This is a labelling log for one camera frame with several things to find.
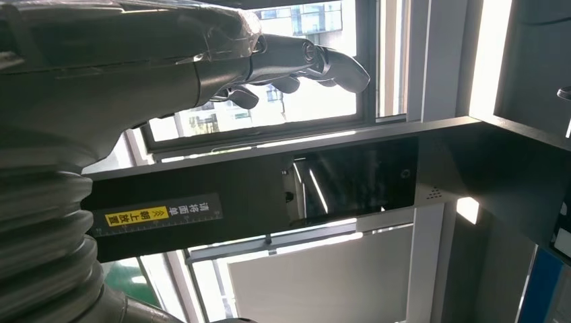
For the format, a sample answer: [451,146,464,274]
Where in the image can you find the black inbound scanner machine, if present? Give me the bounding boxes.
[81,0,571,268]

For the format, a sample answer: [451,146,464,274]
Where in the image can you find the yellow and grey machine label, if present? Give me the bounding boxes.
[91,192,224,238]

